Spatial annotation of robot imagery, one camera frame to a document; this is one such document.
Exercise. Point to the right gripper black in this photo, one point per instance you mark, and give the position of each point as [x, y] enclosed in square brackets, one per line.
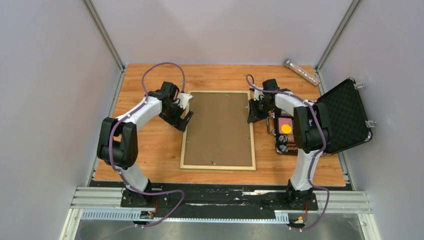
[254, 115]

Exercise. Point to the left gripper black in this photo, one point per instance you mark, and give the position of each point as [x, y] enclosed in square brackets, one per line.
[178, 122]

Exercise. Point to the brown frame backing board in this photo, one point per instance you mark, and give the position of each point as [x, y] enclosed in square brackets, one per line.
[218, 129]

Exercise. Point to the wooden picture frame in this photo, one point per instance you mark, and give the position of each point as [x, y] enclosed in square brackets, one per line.
[217, 168]

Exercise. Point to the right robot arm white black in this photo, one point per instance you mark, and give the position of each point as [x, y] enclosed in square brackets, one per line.
[311, 131]

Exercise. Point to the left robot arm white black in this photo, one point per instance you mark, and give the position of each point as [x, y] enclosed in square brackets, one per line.
[118, 137]

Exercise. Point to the yellow poker chip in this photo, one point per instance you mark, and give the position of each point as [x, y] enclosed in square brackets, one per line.
[286, 129]

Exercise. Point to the silver glitter microphone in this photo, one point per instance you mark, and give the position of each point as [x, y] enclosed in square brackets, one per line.
[309, 77]

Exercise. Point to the black poker chip case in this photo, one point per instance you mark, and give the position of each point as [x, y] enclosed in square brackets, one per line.
[349, 123]

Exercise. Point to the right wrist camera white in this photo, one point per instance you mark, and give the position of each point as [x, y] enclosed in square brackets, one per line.
[258, 94]

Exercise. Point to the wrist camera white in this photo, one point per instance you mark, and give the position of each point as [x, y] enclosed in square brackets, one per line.
[183, 99]
[258, 94]

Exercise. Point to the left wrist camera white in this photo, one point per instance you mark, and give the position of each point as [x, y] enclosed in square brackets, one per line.
[183, 99]

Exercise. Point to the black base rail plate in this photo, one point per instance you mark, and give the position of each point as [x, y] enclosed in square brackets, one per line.
[217, 201]

